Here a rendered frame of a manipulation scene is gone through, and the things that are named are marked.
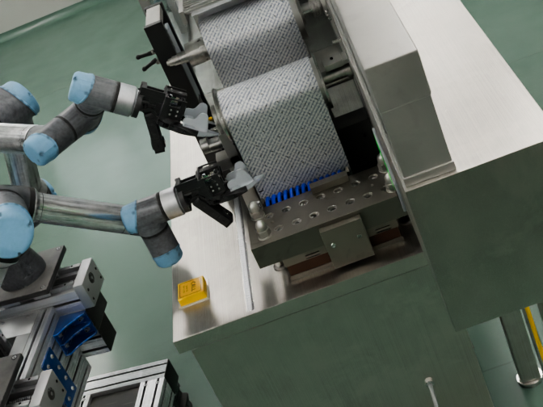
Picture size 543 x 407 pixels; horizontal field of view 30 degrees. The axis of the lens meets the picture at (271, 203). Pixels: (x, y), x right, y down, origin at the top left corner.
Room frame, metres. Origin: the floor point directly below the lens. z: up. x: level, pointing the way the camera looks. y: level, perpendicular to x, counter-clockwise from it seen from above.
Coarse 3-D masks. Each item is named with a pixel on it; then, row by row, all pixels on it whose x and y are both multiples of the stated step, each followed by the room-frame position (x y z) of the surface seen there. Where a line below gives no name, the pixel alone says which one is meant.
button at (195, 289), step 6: (186, 282) 2.15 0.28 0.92; (192, 282) 2.13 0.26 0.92; (198, 282) 2.12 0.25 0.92; (204, 282) 2.13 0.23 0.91; (180, 288) 2.13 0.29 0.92; (186, 288) 2.12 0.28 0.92; (192, 288) 2.11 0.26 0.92; (198, 288) 2.10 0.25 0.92; (204, 288) 2.10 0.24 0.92; (180, 294) 2.11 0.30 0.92; (186, 294) 2.10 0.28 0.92; (192, 294) 2.08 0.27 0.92; (198, 294) 2.08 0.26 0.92; (204, 294) 2.08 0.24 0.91; (180, 300) 2.09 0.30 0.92; (186, 300) 2.09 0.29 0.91; (192, 300) 2.08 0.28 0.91
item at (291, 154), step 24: (312, 120) 2.16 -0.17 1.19; (240, 144) 2.18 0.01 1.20; (264, 144) 2.18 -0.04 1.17; (288, 144) 2.17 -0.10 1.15; (312, 144) 2.16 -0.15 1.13; (336, 144) 2.16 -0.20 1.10; (264, 168) 2.18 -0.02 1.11; (288, 168) 2.17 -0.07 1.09; (312, 168) 2.17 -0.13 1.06; (336, 168) 2.16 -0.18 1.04; (264, 192) 2.18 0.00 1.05
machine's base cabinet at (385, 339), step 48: (384, 288) 1.90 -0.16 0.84; (432, 288) 1.89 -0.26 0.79; (240, 336) 1.95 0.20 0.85; (288, 336) 1.93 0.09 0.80; (336, 336) 1.92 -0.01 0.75; (384, 336) 1.91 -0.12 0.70; (432, 336) 1.89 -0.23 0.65; (240, 384) 1.95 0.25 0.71; (288, 384) 1.94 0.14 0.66; (336, 384) 1.93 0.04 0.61; (384, 384) 1.91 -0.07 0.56; (480, 384) 1.89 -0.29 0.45
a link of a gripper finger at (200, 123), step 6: (204, 114) 2.21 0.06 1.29; (186, 120) 2.22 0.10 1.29; (192, 120) 2.22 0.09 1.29; (198, 120) 2.21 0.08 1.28; (204, 120) 2.21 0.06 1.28; (186, 126) 2.22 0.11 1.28; (192, 126) 2.22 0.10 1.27; (198, 126) 2.21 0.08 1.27; (204, 126) 2.21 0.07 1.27; (198, 132) 2.20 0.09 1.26; (204, 132) 2.21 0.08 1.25; (210, 132) 2.21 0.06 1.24; (216, 132) 2.22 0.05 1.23
